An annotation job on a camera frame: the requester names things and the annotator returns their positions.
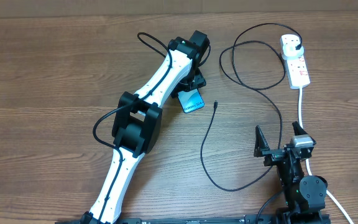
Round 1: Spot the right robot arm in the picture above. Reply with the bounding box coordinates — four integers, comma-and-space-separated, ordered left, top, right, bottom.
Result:
254, 121, 331, 223

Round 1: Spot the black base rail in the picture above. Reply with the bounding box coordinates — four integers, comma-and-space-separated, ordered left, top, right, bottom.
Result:
54, 213, 332, 224

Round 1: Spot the Samsung Galaxy smartphone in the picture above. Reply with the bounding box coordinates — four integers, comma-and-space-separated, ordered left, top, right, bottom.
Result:
178, 89, 204, 114

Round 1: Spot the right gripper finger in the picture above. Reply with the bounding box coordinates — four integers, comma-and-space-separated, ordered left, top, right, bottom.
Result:
254, 125, 270, 157
292, 121, 316, 145

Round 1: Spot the white USB charger plug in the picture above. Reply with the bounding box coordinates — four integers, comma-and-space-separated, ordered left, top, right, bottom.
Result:
282, 43, 305, 60

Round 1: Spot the white power strip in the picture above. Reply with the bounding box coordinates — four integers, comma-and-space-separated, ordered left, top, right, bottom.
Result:
280, 34, 310, 89

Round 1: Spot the white power strip cord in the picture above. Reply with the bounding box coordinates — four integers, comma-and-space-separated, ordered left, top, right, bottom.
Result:
297, 86, 356, 224

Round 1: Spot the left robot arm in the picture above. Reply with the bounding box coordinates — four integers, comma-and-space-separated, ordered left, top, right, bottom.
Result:
79, 30, 211, 224

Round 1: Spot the black USB charging cable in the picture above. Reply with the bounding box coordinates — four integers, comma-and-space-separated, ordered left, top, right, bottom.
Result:
200, 22, 303, 192

